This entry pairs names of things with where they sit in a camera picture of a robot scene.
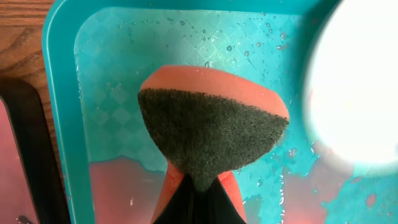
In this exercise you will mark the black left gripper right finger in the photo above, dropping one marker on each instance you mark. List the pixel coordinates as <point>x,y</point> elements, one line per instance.
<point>217,208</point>

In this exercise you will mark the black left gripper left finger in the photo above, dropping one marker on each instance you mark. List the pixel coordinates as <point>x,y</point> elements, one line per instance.
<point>181,207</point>

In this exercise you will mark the pink and green sponge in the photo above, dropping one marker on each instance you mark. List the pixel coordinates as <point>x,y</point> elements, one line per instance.
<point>208,123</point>

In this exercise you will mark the light blue plate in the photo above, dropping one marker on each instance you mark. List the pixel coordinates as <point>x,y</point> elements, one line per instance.
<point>350,87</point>

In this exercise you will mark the black tray with pink water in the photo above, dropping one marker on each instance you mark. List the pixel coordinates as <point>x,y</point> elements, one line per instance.
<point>31,188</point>

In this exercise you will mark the teal plastic tray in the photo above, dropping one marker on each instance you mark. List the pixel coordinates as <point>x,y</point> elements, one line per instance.
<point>97,54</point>

